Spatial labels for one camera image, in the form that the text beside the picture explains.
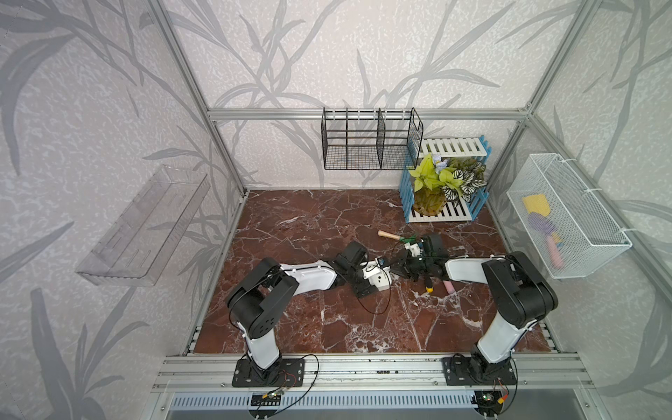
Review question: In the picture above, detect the purple pink trowel in basket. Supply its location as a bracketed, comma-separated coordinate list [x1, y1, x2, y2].
[528, 212, 565, 270]

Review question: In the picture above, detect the clear acrylic wall shelf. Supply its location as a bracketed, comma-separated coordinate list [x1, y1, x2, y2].
[75, 164, 211, 287]

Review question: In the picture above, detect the purple fork pink handle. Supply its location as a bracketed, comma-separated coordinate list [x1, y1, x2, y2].
[443, 281, 456, 295]

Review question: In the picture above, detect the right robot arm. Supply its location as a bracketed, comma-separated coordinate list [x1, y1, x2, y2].
[401, 234, 558, 366]

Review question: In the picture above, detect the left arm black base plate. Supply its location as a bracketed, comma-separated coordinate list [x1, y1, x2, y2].
[232, 357, 306, 388]

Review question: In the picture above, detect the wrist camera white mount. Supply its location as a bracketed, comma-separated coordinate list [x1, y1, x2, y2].
[404, 238, 425, 258]
[362, 260, 388, 283]

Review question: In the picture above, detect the white wire mesh basket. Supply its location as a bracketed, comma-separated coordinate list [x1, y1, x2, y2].
[507, 153, 633, 279]

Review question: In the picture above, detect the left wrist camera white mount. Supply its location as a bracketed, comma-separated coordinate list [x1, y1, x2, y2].
[362, 260, 388, 283]

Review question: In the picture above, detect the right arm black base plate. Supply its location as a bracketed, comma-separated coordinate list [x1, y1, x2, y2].
[441, 353, 517, 386]

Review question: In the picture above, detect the green rake wooden handle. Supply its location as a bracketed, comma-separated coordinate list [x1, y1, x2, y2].
[377, 230, 417, 246]

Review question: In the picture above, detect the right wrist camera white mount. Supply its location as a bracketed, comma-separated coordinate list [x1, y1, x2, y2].
[404, 238, 425, 258]

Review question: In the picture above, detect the black wire organizer basket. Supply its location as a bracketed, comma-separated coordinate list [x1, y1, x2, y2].
[320, 108, 425, 171]

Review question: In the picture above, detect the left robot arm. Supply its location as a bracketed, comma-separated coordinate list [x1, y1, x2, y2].
[227, 241, 391, 372]

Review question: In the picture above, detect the yellow trowel in basket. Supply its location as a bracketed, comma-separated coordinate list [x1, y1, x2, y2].
[523, 194, 551, 217]

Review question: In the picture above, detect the aluminium front rail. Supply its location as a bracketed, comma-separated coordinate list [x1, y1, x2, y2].
[152, 353, 595, 393]

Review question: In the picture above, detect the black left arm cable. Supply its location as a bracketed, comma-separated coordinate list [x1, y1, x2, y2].
[345, 275, 394, 317]

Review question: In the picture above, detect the potted plant glass jar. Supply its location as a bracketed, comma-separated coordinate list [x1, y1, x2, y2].
[409, 153, 488, 216]

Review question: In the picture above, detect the blue white slatted crate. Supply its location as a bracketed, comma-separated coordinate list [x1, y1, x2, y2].
[400, 136, 492, 223]

